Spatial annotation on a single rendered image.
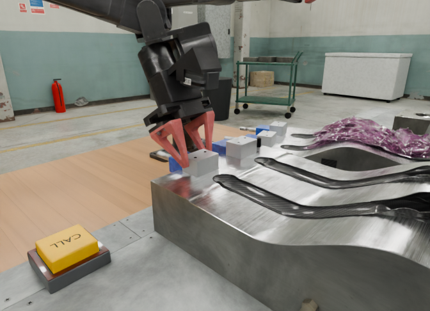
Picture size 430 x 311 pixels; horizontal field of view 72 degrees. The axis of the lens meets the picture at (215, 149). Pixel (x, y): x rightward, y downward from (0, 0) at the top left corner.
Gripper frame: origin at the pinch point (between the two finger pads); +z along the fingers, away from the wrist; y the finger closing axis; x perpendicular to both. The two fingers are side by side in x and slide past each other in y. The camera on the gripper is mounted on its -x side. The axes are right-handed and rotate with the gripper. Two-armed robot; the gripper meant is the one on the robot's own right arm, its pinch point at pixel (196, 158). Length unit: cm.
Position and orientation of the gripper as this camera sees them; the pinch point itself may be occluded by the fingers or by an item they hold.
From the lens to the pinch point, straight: 49.6
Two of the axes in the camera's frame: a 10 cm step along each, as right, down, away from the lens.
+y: 6.8, -2.5, 6.9
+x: -6.3, 2.8, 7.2
